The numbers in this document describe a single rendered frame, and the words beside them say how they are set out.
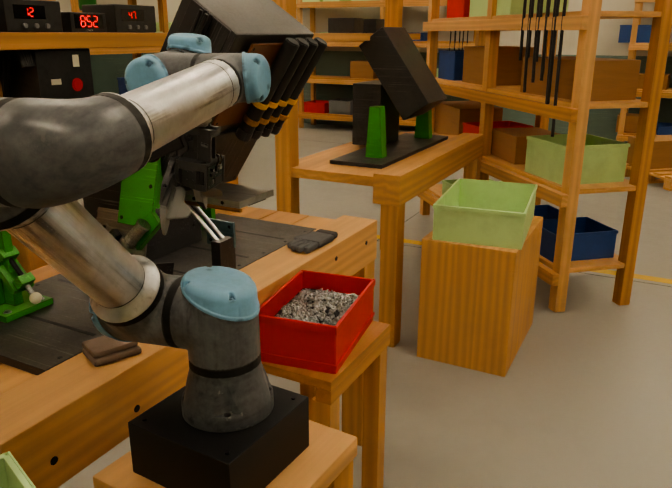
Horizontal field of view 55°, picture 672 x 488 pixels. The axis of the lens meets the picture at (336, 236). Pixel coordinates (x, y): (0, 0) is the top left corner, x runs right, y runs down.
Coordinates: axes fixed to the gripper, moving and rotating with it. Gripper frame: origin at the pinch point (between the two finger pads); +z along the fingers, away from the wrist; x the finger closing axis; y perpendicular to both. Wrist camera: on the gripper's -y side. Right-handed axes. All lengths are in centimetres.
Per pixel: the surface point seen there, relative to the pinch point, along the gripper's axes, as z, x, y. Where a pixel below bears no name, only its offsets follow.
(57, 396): 28.3, -24.8, -11.8
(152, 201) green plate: 10.3, 27.8, -25.7
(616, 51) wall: 48, 901, 141
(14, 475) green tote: 19, -50, 3
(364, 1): 18, 900, -230
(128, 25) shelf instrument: -26, 61, -54
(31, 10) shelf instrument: -31, 30, -59
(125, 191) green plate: 10.1, 29.7, -34.9
